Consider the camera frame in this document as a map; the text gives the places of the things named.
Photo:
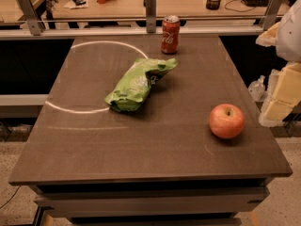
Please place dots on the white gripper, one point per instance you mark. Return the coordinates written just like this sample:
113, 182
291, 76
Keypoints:
291, 37

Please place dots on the green rice chip bag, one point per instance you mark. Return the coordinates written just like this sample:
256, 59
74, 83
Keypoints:
134, 86

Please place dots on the red apple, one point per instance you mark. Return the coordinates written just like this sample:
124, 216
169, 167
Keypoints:
226, 121

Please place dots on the clear sanitizer bottle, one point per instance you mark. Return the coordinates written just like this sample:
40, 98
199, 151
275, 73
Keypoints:
257, 88

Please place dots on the black mesh cup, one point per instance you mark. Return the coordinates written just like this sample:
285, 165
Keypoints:
213, 4

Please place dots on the red cola can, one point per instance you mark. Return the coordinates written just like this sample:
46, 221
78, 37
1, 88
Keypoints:
170, 34

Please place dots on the table drawer base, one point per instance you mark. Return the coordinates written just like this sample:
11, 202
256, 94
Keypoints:
155, 201

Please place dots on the right metal bracket post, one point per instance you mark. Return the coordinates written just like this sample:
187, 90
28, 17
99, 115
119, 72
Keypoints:
270, 14

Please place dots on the metal bracket post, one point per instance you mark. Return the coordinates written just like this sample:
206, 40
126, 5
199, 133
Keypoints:
35, 25
150, 6
270, 14

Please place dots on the middle metal bracket post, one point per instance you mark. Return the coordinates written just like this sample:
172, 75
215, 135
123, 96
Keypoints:
150, 6

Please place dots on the left metal bracket post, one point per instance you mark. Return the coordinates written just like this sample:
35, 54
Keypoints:
35, 25

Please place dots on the metal rail frame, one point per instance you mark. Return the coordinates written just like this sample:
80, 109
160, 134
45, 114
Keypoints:
125, 31

